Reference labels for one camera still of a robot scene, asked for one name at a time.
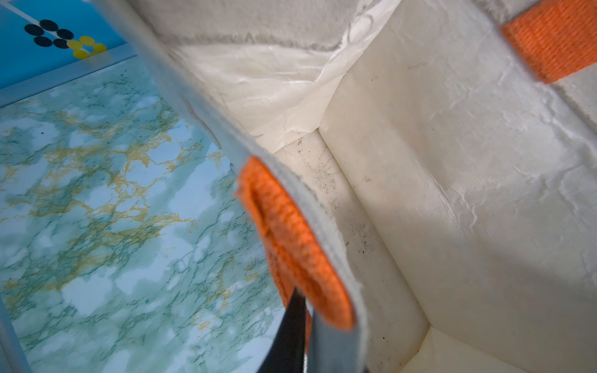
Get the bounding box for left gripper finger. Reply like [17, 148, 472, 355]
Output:
[257, 288, 307, 373]

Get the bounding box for beige canvas bag orange handles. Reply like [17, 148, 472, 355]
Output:
[96, 1, 596, 372]

